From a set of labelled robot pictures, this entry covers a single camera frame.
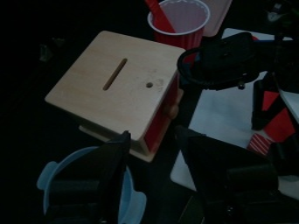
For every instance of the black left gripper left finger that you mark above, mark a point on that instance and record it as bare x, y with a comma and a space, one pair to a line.
94, 186

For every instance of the white cutting board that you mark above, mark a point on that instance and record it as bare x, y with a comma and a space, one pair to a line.
222, 113

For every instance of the pale wooden board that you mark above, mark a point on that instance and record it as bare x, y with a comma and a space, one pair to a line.
220, 14

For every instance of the red flat oval piece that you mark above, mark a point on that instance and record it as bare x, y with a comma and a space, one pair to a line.
281, 125

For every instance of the red plastic utensil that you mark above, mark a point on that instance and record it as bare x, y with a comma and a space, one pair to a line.
162, 16

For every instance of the light blue toy pot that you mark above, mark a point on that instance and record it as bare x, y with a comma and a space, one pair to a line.
133, 201

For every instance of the red cup with white inside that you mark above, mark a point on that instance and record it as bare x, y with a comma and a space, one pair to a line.
184, 17

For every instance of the wooden box with slot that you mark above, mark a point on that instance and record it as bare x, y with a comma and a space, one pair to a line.
117, 87

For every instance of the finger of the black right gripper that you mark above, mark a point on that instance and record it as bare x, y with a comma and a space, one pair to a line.
278, 112
260, 108

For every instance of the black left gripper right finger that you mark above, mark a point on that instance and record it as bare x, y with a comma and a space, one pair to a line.
230, 186

